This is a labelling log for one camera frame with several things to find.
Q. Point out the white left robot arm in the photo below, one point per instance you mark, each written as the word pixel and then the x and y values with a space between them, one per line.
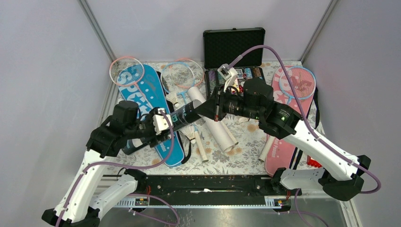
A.
pixel 77 209

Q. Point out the black poker chip case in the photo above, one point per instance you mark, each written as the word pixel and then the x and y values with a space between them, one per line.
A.
pixel 223 46

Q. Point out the white cardboard tube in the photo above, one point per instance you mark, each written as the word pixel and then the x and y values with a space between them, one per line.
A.
pixel 222 135

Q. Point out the white feather shuttlecock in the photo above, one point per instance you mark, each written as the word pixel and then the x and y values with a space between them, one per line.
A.
pixel 189 133

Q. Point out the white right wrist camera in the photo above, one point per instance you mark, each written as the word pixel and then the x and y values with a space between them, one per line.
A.
pixel 229 74

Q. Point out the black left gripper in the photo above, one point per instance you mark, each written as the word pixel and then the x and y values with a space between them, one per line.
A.
pixel 153 116

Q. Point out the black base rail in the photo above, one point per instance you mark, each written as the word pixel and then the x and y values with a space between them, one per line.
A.
pixel 211 186

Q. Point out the pink racket cover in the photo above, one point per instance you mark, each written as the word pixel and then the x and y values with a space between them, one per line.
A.
pixel 281 152

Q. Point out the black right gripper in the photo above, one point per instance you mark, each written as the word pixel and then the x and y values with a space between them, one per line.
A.
pixel 213 107

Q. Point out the blue badminton racket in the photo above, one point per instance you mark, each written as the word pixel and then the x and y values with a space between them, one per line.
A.
pixel 167 84

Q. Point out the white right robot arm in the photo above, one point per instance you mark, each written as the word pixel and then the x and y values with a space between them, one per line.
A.
pixel 340 174

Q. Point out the black shuttlecock tube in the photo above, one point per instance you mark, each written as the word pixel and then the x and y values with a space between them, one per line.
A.
pixel 181 117

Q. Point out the red grid block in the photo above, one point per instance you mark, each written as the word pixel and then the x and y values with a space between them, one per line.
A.
pixel 312 162

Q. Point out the blue racket cover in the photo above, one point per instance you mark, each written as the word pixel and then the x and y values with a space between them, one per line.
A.
pixel 158 100

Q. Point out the aluminium slotted rail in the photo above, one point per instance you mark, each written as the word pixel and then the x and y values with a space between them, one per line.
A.
pixel 197 202

